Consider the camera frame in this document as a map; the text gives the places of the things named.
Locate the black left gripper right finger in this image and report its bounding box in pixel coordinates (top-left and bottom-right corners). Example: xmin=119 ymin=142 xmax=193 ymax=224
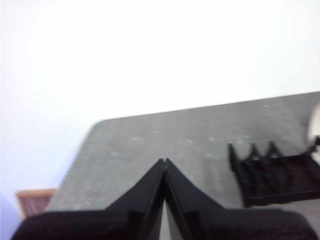
xmin=165 ymin=157 xmax=319 ymax=240

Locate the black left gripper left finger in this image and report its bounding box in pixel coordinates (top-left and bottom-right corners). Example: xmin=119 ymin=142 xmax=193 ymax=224
xmin=11 ymin=158 xmax=166 ymax=240

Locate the black plate rack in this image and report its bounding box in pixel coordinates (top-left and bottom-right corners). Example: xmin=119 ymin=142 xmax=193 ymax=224
xmin=227 ymin=136 xmax=320 ymax=208

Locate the beige plate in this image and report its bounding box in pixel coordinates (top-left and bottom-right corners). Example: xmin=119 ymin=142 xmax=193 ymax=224
xmin=308 ymin=104 xmax=320 ymax=163

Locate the brown wooden object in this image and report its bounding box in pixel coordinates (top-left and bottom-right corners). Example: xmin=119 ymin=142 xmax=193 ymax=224
xmin=14 ymin=188 xmax=56 ymax=219

